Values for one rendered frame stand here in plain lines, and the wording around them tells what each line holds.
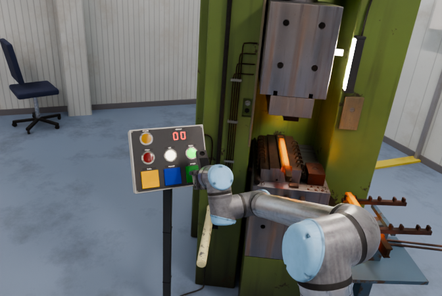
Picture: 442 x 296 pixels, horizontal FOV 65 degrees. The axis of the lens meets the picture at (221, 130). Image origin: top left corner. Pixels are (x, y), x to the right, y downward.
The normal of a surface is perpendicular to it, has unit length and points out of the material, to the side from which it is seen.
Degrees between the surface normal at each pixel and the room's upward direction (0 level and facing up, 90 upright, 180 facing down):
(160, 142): 60
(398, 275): 0
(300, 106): 90
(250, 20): 90
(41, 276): 0
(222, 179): 55
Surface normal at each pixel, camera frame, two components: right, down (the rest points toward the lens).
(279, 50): -0.08, 0.39
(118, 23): 0.36, 0.39
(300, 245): -0.93, -0.04
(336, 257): 0.36, -0.10
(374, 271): 0.07, -0.92
